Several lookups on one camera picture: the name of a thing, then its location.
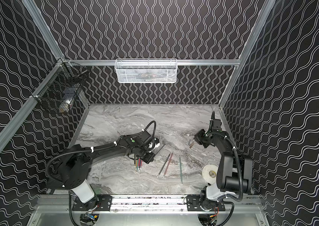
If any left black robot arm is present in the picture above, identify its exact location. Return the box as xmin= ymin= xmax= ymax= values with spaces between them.
xmin=45 ymin=121 xmax=160 ymax=204

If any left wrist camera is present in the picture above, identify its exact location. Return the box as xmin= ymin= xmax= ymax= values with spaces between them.
xmin=149 ymin=138 xmax=160 ymax=150

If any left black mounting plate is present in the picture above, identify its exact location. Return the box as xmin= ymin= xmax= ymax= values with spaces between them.
xmin=72 ymin=195 xmax=113 ymax=211

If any red pencil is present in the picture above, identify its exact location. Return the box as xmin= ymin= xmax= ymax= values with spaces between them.
xmin=162 ymin=152 xmax=173 ymax=178

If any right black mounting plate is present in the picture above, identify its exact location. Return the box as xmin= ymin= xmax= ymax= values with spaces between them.
xmin=184 ymin=195 xmax=225 ymax=212

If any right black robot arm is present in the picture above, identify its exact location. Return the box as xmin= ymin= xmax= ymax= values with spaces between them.
xmin=194 ymin=112 xmax=253 ymax=211

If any green pencil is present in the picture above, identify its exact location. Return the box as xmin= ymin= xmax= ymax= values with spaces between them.
xmin=179 ymin=157 xmax=183 ymax=185

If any black wire wall basket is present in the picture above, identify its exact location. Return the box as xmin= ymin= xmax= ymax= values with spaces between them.
xmin=34 ymin=62 xmax=89 ymax=114

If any white tape roll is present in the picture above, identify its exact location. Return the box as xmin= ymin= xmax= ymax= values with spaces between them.
xmin=202 ymin=164 xmax=218 ymax=185

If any aluminium front rail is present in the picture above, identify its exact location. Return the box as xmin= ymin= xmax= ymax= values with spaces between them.
xmin=34 ymin=194 xmax=262 ymax=214

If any black mounting plate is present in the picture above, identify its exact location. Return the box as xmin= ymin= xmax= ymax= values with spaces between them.
xmin=184 ymin=195 xmax=225 ymax=212
xmin=72 ymin=195 xmax=113 ymax=211

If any white mesh wall basket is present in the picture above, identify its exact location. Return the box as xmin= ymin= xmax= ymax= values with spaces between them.
xmin=114 ymin=58 xmax=178 ymax=83

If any bundle of coloured pencils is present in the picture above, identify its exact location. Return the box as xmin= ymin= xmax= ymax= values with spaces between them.
xmin=134 ymin=158 xmax=142 ymax=173

